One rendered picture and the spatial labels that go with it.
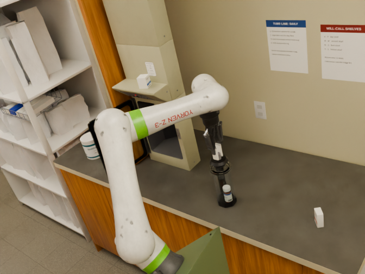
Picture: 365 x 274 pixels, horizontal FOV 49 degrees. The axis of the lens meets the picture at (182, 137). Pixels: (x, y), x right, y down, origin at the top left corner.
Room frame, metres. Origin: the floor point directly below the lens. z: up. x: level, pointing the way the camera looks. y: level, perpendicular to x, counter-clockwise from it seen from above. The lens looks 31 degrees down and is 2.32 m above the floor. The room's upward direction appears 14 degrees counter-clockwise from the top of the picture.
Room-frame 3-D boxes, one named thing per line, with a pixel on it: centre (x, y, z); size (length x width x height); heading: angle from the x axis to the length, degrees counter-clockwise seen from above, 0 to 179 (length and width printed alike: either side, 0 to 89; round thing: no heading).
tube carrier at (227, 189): (1.58, -0.14, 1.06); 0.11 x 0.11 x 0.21
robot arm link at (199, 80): (1.57, -0.14, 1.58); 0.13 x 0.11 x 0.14; 11
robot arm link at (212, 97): (1.43, -0.04, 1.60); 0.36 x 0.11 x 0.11; 101
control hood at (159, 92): (1.99, 0.16, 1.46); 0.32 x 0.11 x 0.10; 45
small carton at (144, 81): (1.96, 0.12, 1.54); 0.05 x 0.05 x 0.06; 63
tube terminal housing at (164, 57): (2.12, 0.03, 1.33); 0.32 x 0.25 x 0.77; 45
